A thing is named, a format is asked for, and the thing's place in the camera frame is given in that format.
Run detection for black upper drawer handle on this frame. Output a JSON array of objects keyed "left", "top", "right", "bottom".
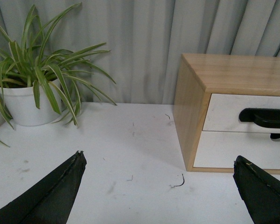
[{"left": 238, "top": 108, "right": 280, "bottom": 129}]

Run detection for black lower drawer handle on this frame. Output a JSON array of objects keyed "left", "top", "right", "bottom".
[{"left": 270, "top": 133, "right": 280, "bottom": 140}]

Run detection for white plant pot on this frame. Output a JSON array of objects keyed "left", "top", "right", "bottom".
[{"left": 0, "top": 87, "right": 60, "bottom": 126}]

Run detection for green spider plant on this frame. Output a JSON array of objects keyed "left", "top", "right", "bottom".
[{"left": 0, "top": 2, "right": 118, "bottom": 148}]

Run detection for grey curtain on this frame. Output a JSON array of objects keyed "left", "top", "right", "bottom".
[{"left": 0, "top": 0, "right": 280, "bottom": 104}]

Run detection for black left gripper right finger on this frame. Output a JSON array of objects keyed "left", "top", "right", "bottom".
[{"left": 233, "top": 155, "right": 280, "bottom": 224}]

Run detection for wooden drawer cabinet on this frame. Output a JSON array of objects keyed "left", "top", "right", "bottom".
[{"left": 173, "top": 54, "right": 280, "bottom": 175}]

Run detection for white drawer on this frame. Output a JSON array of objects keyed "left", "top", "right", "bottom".
[
  {"left": 194, "top": 131, "right": 280, "bottom": 169},
  {"left": 203, "top": 94, "right": 280, "bottom": 133}
]

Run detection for black drawer handle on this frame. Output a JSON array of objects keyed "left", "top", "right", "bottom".
[
  {"left": 238, "top": 108, "right": 280, "bottom": 129},
  {"left": 270, "top": 133, "right": 280, "bottom": 140}
]

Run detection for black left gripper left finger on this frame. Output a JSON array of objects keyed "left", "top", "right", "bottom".
[{"left": 0, "top": 151, "right": 87, "bottom": 224}]

